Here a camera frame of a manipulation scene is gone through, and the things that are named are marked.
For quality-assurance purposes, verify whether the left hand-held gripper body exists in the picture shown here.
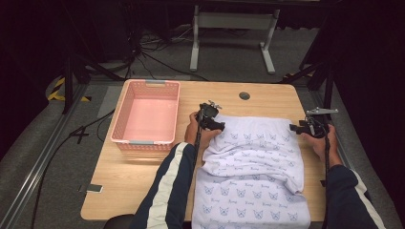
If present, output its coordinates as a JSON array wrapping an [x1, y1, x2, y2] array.
[[195, 99, 223, 131]]

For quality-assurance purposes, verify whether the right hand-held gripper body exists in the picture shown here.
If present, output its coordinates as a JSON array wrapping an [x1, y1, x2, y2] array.
[[300, 107, 339, 139]]

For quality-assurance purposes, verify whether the pink plastic basket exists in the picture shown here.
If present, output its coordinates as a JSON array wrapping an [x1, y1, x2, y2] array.
[[110, 79, 181, 152]]

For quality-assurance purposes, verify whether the white patterned towel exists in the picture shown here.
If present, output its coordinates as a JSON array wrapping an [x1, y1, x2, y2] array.
[[190, 114, 311, 229]]

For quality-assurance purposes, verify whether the person's left hand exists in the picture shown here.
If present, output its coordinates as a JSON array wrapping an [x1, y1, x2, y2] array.
[[184, 111, 221, 149]]

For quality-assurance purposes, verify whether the person's right hand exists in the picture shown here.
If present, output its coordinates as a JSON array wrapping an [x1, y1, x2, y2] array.
[[302, 123, 343, 169]]

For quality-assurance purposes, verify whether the black metal stand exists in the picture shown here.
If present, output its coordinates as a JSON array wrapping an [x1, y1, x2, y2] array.
[[61, 53, 125, 115], [281, 60, 335, 121]]

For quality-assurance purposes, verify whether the black tape cross mark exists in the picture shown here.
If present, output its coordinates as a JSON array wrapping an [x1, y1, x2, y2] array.
[[69, 126, 90, 145]]

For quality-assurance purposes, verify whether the small silver tag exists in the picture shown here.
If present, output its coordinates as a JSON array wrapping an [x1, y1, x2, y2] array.
[[78, 183, 104, 195]]

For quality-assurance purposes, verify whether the yellow black hazard tape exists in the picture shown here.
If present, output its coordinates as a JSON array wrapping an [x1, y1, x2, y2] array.
[[47, 76, 92, 103]]

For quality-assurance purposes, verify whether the left gripper black braided cable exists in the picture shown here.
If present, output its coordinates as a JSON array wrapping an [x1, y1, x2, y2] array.
[[193, 108, 204, 168]]

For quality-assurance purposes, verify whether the gripper black braided cable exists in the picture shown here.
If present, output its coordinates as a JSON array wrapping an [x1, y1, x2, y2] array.
[[193, 108, 204, 168], [319, 125, 332, 229]]

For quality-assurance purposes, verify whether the right gripper black braided cable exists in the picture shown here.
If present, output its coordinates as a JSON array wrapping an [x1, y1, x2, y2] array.
[[319, 125, 332, 229]]

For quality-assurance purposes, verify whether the grey metal floor rail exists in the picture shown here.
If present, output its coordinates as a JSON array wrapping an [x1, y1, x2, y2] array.
[[0, 82, 89, 229], [309, 89, 371, 204]]

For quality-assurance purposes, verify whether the tangle of black cables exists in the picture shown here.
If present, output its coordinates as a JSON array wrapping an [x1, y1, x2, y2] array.
[[125, 27, 211, 82]]

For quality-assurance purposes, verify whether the white metal desk frame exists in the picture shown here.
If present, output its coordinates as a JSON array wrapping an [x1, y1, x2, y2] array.
[[189, 4, 281, 75]]

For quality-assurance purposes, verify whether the thick black floor cable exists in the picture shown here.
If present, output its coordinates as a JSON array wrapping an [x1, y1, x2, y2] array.
[[30, 109, 117, 229]]

